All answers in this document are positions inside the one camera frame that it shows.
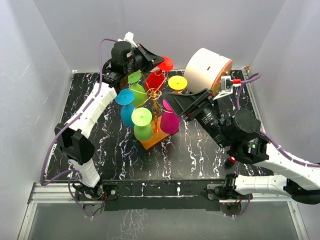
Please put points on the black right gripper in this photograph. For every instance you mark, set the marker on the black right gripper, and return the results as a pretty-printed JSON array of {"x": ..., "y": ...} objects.
[{"x": 192, "y": 105}]

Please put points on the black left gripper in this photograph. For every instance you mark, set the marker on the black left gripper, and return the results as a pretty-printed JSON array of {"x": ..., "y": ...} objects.
[{"x": 151, "y": 60}]

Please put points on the orange plastic wine glass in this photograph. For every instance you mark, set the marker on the orange plastic wine glass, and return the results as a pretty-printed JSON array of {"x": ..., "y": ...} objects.
[{"x": 177, "y": 83}]

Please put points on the magenta plastic wine glass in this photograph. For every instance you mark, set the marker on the magenta plastic wine glass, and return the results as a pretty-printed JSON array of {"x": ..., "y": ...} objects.
[{"x": 169, "y": 122}]

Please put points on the red plastic wine glass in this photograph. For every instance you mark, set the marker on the red plastic wine glass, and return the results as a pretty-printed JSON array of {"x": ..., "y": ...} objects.
[{"x": 156, "y": 79}]

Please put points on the green plastic wine glass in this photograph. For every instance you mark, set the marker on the green plastic wine glass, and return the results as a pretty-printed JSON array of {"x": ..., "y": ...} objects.
[
  {"x": 139, "y": 92},
  {"x": 142, "y": 117}
]

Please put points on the blue plastic wine glass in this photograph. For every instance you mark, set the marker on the blue plastic wine glass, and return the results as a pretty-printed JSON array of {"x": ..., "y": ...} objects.
[{"x": 125, "y": 99}]

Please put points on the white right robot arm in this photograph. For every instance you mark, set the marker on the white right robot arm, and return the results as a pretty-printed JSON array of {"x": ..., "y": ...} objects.
[{"x": 241, "y": 133}]

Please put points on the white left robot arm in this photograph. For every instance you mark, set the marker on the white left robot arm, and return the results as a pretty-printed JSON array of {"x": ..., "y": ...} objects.
[{"x": 72, "y": 138}]

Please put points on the white cylindrical container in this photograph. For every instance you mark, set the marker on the white cylindrical container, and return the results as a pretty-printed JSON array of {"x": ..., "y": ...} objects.
[{"x": 205, "y": 69}]

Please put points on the red push button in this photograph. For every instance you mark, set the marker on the red push button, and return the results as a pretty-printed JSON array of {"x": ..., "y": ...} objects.
[{"x": 229, "y": 162}]

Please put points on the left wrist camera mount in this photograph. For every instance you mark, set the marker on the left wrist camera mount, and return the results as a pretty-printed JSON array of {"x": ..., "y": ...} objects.
[{"x": 129, "y": 37}]

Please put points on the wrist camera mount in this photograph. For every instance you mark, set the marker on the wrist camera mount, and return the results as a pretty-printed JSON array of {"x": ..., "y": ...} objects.
[
  {"x": 129, "y": 37},
  {"x": 225, "y": 86}
]

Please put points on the gold wire wine glass rack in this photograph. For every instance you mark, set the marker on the gold wire wine glass rack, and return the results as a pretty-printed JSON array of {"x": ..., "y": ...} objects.
[{"x": 154, "y": 103}]

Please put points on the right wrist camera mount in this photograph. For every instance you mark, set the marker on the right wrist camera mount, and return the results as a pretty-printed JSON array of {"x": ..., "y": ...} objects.
[{"x": 225, "y": 86}]

